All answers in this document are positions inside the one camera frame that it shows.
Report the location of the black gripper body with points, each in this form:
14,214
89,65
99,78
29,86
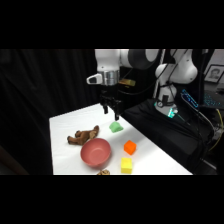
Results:
110,96

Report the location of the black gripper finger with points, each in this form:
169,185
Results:
105,109
117,115

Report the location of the green triangle block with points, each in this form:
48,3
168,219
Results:
115,127

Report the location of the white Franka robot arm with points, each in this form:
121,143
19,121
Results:
108,61

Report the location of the pink bowl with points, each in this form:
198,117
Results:
95,152

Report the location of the brown plush toy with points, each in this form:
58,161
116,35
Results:
83,136

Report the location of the orange cube block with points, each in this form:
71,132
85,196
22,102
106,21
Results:
130,147

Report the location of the yellow cube block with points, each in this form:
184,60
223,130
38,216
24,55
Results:
126,165

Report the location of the black robot stand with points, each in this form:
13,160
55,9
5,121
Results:
166,133

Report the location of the small tan knobbly object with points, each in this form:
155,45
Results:
103,172

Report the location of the black curtain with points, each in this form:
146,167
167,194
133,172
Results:
40,100

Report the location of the blue lit device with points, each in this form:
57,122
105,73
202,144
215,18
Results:
189,98

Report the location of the backlit keyboard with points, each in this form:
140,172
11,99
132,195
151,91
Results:
213,100

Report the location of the framed portrait picture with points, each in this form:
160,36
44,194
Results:
214,73

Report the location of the tan wrist camera box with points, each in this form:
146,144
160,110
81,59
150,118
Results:
127,82

